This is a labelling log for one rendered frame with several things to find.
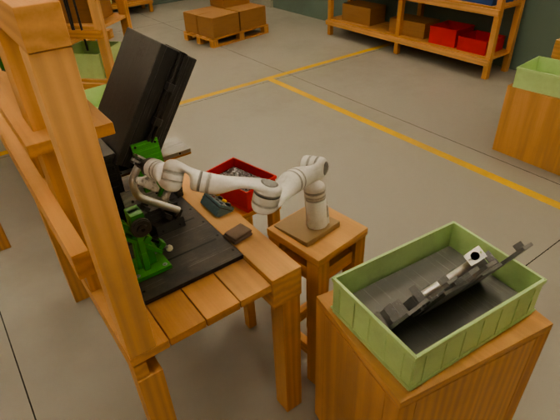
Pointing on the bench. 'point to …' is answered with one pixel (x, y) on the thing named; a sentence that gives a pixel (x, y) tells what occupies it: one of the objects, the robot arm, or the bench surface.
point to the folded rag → (237, 233)
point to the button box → (216, 205)
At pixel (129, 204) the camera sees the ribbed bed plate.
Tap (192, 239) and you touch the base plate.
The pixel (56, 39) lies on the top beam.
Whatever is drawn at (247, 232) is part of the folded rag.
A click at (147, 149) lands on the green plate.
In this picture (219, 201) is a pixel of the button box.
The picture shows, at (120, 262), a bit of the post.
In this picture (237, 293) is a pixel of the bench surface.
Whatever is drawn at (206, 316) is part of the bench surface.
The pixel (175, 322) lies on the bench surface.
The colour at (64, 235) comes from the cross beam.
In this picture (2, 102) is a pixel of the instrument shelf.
